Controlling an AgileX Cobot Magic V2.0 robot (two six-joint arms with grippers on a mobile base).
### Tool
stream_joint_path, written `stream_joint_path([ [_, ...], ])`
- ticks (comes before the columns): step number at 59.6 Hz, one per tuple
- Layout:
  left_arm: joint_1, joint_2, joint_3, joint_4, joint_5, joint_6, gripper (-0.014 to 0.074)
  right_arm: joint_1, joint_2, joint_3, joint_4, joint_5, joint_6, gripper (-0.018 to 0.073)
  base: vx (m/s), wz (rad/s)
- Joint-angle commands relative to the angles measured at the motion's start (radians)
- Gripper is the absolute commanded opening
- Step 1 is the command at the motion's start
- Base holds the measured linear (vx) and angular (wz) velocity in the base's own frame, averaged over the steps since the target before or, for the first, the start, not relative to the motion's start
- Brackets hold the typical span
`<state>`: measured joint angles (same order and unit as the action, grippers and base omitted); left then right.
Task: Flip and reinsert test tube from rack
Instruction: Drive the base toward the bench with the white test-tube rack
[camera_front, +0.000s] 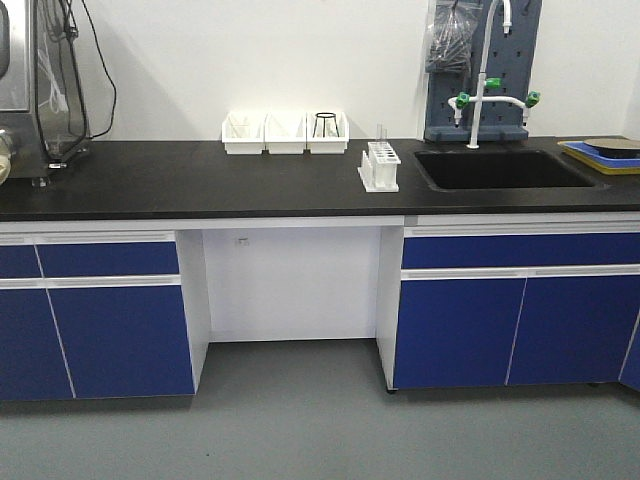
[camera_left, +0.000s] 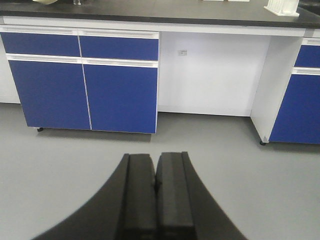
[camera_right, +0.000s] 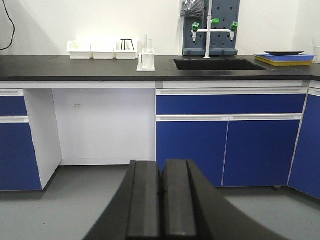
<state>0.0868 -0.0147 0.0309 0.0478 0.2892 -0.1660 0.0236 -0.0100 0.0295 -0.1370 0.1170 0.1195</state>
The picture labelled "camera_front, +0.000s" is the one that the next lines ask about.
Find white test tube rack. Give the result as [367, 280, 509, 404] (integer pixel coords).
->
[357, 141, 401, 193]

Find blue pegboard drying rack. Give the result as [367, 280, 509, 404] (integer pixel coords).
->
[424, 1, 542, 143]

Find right white storage bin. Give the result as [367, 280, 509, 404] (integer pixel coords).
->
[306, 111, 350, 154]

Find white storage bin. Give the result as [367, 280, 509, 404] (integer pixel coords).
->
[306, 111, 350, 154]
[222, 111, 266, 155]
[265, 111, 306, 154]

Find middle white storage bin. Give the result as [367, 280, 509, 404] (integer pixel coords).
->
[265, 111, 306, 154]

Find black metal tripod stand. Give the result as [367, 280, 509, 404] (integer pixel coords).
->
[312, 112, 340, 138]

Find left white storage bin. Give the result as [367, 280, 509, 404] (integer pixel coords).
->
[222, 111, 266, 155]

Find right blue cabinet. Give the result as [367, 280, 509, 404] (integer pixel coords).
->
[386, 228, 639, 390]

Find blue cabinet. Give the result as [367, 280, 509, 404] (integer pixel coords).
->
[386, 228, 639, 390]
[1, 232, 197, 401]

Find white lab faucet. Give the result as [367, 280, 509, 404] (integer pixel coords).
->
[448, 0, 541, 149]

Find black sink basin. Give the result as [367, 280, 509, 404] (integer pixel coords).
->
[415, 150, 606, 191]

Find plastic bag of pegs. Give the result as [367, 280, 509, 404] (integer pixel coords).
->
[425, 1, 479, 74]

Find left blue cabinet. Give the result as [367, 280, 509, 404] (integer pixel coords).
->
[1, 232, 197, 401]

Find blue tray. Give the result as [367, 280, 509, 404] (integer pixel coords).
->
[559, 141, 639, 164]

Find yellow tray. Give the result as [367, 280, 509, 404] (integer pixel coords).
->
[558, 143, 639, 175]

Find round brown disc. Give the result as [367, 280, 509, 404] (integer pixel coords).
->
[583, 138, 639, 158]

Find stainless steel machine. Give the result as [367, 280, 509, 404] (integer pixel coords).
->
[1, 1, 91, 186]

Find black power cable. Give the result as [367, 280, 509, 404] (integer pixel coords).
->
[79, 0, 118, 140]

